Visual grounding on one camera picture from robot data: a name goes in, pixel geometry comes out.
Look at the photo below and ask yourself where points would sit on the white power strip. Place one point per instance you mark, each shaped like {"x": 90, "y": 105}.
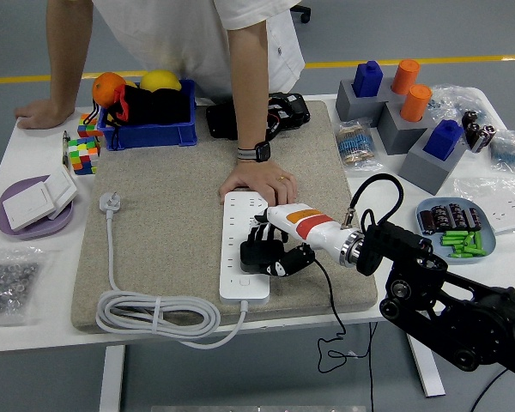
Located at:
{"x": 236, "y": 283}

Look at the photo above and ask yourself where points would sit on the metal pen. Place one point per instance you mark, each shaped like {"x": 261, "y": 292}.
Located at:
{"x": 66, "y": 149}

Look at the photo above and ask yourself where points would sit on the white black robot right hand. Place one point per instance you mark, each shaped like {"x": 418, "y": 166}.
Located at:
{"x": 326, "y": 236}

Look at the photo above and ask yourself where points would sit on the black cylindrical capacitor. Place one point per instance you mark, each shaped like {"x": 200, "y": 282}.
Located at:
{"x": 426, "y": 219}
{"x": 474, "y": 217}
{"x": 458, "y": 214}
{"x": 440, "y": 215}

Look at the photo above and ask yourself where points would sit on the black office chair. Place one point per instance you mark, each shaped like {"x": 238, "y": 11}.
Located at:
{"x": 302, "y": 12}

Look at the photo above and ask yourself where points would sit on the grey-brown mat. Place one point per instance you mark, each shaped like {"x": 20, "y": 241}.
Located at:
{"x": 167, "y": 171}

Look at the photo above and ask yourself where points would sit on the orange fruit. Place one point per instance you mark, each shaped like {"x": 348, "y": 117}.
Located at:
{"x": 106, "y": 88}

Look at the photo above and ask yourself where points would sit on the small colourful puzzle cube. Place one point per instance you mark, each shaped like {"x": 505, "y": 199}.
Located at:
{"x": 88, "y": 125}

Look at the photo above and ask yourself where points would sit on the black plug adapter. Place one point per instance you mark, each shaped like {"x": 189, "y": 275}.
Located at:
{"x": 253, "y": 257}

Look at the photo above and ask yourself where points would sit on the large colourful puzzle cube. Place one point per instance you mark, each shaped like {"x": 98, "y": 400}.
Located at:
{"x": 84, "y": 156}

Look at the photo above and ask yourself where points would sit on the small white switch panel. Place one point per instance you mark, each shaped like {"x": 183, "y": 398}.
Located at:
{"x": 62, "y": 188}

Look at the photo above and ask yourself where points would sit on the person's left forearm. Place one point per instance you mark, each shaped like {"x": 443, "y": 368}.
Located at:
{"x": 249, "y": 86}

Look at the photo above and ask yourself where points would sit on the crumpled clear plastic bag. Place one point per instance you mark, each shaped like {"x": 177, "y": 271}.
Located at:
{"x": 455, "y": 101}

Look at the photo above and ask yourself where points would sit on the clear bag of metal nuts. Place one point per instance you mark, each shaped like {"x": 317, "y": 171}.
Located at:
{"x": 8, "y": 285}

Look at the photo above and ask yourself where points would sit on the person's left hand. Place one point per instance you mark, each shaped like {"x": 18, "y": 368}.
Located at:
{"x": 257, "y": 176}

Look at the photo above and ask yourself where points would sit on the yellow lemon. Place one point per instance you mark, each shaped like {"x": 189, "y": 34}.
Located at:
{"x": 161, "y": 80}

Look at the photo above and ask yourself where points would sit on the black open electronic device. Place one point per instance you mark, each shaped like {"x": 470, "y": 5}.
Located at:
{"x": 219, "y": 122}

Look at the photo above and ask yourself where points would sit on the bag of beige blue resistors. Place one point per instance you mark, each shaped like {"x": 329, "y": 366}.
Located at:
{"x": 356, "y": 147}

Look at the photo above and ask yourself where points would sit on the bagged white socket panel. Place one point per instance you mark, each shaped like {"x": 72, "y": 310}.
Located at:
{"x": 506, "y": 210}

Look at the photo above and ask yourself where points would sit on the person's right hand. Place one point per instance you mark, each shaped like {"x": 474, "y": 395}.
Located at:
{"x": 45, "y": 113}

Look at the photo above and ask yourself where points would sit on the person's right forearm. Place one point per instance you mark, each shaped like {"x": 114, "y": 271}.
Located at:
{"x": 68, "y": 64}

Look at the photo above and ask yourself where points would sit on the blue square peg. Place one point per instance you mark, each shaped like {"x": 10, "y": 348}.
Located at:
{"x": 443, "y": 140}
{"x": 368, "y": 80}

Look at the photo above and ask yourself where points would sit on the purple plate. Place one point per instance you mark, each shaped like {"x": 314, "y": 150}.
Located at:
{"x": 43, "y": 231}

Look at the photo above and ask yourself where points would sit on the white table leg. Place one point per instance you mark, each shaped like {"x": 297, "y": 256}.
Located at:
{"x": 111, "y": 377}
{"x": 431, "y": 377}

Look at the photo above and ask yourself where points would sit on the person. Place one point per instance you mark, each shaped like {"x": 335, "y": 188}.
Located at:
{"x": 176, "y": 38}

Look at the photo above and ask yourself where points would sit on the light blue plate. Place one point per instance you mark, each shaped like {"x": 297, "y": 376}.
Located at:
{"x": 491, "y": 240}

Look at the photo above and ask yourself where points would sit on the large white switch panel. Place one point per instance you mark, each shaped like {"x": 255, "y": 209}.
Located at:
{"x": 28, "y": 206}

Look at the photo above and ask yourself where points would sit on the orange cylinder peg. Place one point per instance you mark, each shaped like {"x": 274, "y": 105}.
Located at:
{"x": 405, "y": 77}
{"x": 416, "y": 104}

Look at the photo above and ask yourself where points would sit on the pile of green cylinders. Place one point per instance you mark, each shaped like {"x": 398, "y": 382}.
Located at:
{"x": 463, "y": 244}

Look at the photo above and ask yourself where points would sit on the bag of dark capacitors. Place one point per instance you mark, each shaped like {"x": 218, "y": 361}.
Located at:
{"x": 476, "y": 131}

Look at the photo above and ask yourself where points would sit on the blue plastic bin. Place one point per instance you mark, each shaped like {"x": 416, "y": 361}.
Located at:
{"x": 154, "y": 134}

